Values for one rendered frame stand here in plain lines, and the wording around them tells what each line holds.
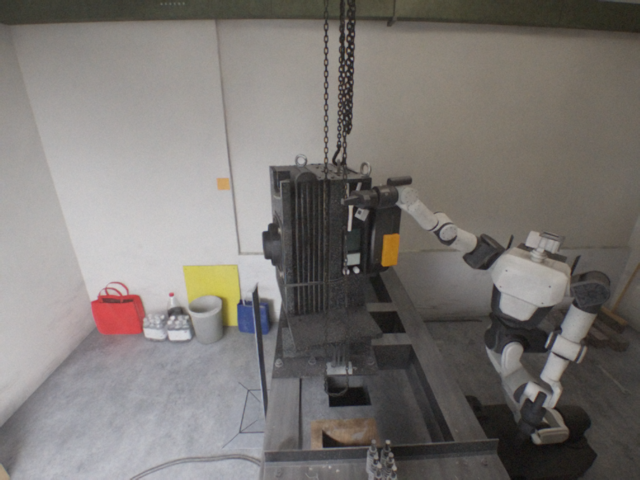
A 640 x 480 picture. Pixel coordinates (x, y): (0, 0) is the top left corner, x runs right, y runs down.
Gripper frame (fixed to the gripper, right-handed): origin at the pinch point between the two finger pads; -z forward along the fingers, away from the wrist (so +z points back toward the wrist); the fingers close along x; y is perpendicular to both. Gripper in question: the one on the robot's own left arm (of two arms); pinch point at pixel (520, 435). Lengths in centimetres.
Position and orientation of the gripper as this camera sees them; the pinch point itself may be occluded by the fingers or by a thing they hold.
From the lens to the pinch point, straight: 191.1
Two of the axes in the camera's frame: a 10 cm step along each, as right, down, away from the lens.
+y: 7.3, 3.3, -6.0
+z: 2.5, -9.4, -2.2
